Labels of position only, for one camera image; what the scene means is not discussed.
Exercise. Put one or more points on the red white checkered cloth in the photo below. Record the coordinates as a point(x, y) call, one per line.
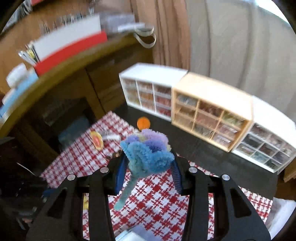
point(154, 203)

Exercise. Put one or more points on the white sheer curtain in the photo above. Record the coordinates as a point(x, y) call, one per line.
point(246, 46)

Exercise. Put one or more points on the orange curtain left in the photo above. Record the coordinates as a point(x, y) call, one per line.
point(171, 26)

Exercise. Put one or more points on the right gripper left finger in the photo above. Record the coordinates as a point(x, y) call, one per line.
point(61, 216)

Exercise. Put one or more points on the wooden desk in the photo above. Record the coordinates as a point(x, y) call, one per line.
point(91, 78)

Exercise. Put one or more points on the white drawer organizer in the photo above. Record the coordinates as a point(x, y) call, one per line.
point(147, 87)
point(270, 141)

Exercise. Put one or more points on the yellow orange flower mirror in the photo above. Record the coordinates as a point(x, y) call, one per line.
point(99, 138)

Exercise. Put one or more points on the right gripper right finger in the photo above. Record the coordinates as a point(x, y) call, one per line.
point(235, 218)

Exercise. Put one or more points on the white bed cover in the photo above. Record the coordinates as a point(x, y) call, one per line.
point(281, 211)

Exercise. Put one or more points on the grey blue storage box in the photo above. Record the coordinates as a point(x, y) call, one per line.
point(137, 233)

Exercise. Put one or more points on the white drawer organizer left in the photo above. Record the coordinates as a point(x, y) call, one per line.
point(147, 87)

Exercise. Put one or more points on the beige drawer organizer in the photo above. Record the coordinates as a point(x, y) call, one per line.
point(211, 110)

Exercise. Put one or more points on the blue books stack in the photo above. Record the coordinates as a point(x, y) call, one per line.
point(73, 131)

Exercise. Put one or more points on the blue pipe cleaner flower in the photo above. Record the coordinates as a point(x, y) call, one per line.
point(148, 153)

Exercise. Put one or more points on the white drawer organizer right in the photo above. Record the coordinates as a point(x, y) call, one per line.
point(270, 141)

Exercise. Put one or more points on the red white folder box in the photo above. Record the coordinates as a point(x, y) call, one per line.
point(67, 41)

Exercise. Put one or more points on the orange fuzzy scrunchie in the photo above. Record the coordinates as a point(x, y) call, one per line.
point(143, 123)

